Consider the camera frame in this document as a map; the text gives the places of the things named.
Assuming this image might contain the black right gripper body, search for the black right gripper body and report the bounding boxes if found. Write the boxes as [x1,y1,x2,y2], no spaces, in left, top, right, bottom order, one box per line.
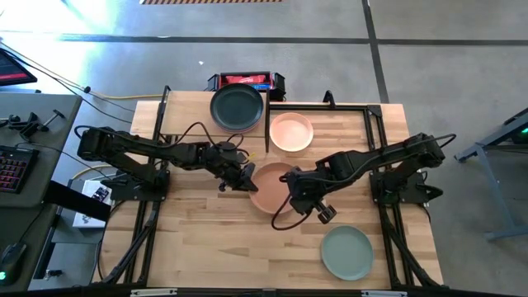
[288,167,327,215]

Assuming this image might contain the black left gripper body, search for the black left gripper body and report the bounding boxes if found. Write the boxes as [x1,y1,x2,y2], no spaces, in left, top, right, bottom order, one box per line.
[205,142,248,178]

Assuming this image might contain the terracotta plate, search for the terracotta plate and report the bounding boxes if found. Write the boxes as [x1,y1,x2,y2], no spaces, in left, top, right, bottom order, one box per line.
[248,162,296,214]

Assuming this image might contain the peach plate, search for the peach plate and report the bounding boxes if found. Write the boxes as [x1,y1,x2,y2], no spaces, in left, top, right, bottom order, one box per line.
[269,111,314,153]

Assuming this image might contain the sage green plate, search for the sage green plate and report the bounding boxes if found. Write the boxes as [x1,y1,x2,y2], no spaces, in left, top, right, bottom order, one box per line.
[320,224,375,282]

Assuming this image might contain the dark green plate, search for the dark green plate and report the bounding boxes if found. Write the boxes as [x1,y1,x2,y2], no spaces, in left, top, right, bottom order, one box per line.
[209,82,265,133]

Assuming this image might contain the black red tool case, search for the black red tool case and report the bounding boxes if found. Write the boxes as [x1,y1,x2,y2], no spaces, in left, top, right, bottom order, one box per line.
[205,70,287,102]

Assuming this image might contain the white box with circuit board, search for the white box with circuit board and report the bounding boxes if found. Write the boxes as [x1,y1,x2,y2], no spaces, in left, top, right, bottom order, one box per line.
[73,180,113,229]

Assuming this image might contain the black flat bar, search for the black flat bar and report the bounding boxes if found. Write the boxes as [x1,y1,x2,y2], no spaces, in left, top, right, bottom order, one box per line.
[43,181,112,223]

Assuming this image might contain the grey metal stand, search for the grey metal stand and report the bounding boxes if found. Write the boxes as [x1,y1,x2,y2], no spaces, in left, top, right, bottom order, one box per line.
[453,106,528,243]

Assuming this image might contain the grey desk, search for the grey desk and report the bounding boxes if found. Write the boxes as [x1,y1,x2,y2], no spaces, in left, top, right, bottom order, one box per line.
[0,91,83,292]

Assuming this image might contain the black desk clamp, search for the black desk clamp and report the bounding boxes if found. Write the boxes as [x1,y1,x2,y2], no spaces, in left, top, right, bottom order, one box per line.
[0,114,21,129]
[18,108,66,139]

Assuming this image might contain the backlit keyboard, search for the backlit keyboard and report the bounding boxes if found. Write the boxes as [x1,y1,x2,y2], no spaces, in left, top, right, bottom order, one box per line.
[0,144,40,195]

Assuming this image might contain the computer monitor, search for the computer monitor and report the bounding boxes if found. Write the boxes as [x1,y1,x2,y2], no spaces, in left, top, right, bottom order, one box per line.
[0,48,38,87]

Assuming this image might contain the black computer mouse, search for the black computer mouse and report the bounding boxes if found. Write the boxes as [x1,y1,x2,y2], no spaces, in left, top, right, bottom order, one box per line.
[0,242,28,287]

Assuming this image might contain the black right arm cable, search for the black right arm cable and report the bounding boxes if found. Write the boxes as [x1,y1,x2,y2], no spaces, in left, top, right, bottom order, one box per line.
[271,192,317,231]

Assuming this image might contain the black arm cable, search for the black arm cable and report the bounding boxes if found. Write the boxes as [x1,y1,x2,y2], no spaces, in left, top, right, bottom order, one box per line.
[271,192,317,231]
[164,121,248,160]

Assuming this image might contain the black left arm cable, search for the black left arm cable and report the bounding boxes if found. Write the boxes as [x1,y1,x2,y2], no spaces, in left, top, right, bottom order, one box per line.
[164,121,248,160]

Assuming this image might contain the wooden shelf black metal frame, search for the wooden shelf black metal frame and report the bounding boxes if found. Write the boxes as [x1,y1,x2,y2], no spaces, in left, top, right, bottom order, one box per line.
[152,84,272,154]

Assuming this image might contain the black aluminium table frame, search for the black aluminium table frame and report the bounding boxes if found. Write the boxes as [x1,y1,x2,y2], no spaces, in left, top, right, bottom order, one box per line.
[91,84,446,290]

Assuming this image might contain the white bracket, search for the white bracket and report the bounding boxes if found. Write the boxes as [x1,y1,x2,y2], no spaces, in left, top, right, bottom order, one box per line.
[361,290,408,297]
[130,288,179,297]

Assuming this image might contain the yellow cable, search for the yellow cable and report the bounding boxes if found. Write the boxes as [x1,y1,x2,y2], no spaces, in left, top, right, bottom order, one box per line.
[72,163,120,182]
[88,91,164,101]

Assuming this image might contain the black floor cable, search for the black floor cable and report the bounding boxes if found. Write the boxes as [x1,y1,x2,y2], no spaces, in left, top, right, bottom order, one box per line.
[0,40,137,125]

